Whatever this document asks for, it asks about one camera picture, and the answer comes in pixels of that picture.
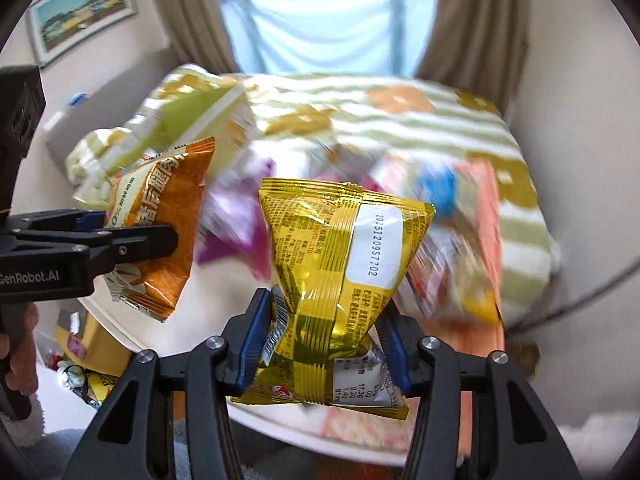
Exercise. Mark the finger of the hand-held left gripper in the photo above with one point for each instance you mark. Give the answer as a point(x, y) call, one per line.
point(95, 220)
point(140, 245)

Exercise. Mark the pile of mixed snack packets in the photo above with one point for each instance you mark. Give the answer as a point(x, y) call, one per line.
point(450, 260)

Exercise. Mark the yellow box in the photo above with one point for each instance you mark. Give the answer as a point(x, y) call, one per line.
point(107, 350)

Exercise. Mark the yellow snack packet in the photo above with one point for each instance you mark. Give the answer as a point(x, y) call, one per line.
point(320, 240)

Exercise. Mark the striped flower print blanket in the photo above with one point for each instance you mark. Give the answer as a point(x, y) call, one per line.
point(400, 125)

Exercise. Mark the orange snack packet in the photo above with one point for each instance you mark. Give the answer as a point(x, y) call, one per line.
point(170, 195)

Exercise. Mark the orange floral tablecloth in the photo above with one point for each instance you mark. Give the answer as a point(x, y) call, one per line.
point(350, 430)

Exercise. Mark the brown curtain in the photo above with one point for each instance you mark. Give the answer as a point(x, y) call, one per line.
point(475, 30)
point(195, 20)

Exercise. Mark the small blue white object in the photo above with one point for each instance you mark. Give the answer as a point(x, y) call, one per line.
point(77, 100)

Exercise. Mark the bear picture book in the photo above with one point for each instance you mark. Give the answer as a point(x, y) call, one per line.
point(165, 120)

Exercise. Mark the grey headboard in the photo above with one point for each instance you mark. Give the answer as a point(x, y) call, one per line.
point(100, 120)

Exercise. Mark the brown furry object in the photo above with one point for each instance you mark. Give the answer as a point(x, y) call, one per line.
point(525, 355)

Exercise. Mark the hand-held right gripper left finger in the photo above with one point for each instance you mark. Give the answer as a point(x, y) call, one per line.
point(248, 345)

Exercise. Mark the light blue hanging cloth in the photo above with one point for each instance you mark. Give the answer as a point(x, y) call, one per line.
point(325, 30)

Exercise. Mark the framed wall picture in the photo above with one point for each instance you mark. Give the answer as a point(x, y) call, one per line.
point(80, 10)

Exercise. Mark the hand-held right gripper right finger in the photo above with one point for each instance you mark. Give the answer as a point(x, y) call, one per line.
point(397, 360)

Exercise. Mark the person's left hand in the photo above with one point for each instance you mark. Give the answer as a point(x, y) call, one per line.
point(25, 355)

